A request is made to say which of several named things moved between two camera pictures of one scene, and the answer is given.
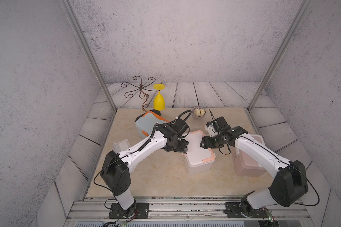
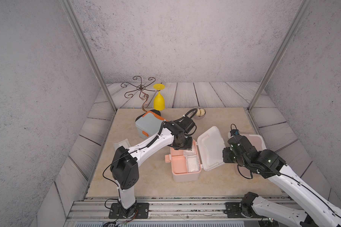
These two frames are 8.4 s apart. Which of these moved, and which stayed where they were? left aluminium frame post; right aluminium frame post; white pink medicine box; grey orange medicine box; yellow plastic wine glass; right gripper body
Moved: white pink medicine box; right gripper body
Stayed: grey orange medicine box; yellow plastic wine glass; right aluminium frame post; left aluminium frame post
